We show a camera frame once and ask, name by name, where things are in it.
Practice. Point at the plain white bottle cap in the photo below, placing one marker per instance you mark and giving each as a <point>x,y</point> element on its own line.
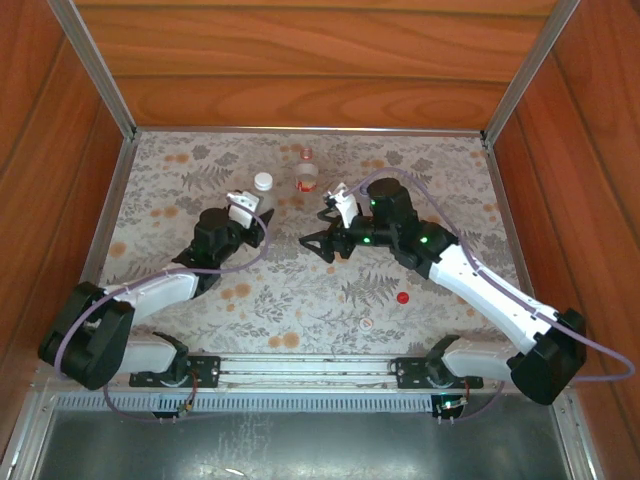
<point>263,180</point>

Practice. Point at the clear bottle with red label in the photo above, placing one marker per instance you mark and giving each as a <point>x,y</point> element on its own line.
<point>306,175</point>

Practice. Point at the red bottle cap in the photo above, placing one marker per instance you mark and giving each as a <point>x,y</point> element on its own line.
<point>403,298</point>

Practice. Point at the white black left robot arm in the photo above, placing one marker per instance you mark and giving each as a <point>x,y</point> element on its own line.
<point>160,295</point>

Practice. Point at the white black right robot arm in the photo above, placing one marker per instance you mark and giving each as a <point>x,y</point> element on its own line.
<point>475,295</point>

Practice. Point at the floral patterned tablecloth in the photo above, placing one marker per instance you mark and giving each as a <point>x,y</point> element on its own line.
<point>310,300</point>

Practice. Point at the white cap with red logo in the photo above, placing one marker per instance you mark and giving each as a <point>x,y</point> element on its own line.
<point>366,324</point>

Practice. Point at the small circuit board green light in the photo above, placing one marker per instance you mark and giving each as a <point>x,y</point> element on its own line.
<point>450,402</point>

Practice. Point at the grey metal sheet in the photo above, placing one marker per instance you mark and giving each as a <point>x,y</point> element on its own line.
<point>300,450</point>

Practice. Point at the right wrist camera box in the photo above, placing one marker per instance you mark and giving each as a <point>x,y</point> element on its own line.
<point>345,207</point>

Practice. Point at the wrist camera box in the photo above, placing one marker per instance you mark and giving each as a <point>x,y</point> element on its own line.
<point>345,207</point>
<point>242,210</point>

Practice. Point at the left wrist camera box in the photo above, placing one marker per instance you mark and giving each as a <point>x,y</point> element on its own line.
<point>242,210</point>

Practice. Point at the aluminium frame rail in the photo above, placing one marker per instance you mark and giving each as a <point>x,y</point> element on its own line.
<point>111,200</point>
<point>504,200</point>
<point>580,450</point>
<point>310,130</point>
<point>25,450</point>

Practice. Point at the wide aluminium base rail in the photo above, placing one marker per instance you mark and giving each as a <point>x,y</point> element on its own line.
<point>300,367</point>

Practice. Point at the aluminium frame post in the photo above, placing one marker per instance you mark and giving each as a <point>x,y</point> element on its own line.
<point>96,70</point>
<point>526,70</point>

